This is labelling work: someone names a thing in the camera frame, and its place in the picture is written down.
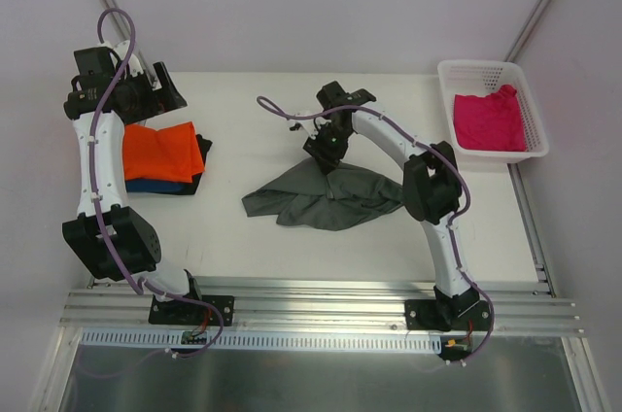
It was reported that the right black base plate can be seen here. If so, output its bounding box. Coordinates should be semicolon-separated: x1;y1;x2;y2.
404;299;493;332

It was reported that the black folded t shirt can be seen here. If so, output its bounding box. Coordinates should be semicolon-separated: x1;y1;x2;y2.
153;134;213;196

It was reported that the white slotted cable duct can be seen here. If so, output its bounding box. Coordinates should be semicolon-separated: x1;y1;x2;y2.
81;328;441;355

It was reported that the white plastic basket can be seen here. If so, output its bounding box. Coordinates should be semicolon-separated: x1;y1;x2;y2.
437;59;549;164

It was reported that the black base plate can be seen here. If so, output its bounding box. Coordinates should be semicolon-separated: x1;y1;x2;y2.
404;299;493;332
148;294;235;327

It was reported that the orange folded t shirt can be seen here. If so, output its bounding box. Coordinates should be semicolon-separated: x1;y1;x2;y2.
122;122;205;184

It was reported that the pink t shirt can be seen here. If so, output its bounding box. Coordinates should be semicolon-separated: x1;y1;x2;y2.
453;85;527;152

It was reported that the blue folded t shirt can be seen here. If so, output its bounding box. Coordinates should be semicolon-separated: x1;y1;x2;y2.
125;179;185;194

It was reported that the aluminium mounting rail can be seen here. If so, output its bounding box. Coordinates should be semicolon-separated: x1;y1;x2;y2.
59;277;587;337

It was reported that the purple cable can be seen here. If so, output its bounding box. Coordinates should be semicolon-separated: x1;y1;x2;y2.
256;95;495;368
75;8;225;378

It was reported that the dark grey t shirt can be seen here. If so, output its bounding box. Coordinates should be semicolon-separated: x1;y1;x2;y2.
242;159;404;231

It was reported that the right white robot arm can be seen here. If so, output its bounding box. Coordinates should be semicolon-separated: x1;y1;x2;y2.
303;82;480;332

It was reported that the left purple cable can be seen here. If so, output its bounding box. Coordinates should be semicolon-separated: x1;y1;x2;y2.
75;8;225;378

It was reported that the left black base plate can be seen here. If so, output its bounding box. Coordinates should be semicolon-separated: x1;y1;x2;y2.
148;294;235;327

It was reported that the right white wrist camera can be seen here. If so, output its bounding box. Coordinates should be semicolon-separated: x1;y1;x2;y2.
288;111;323;139

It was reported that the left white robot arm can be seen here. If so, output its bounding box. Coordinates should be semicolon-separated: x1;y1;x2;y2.
62;41;204;323

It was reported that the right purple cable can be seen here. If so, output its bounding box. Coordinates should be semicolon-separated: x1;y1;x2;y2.
256;95;495;368

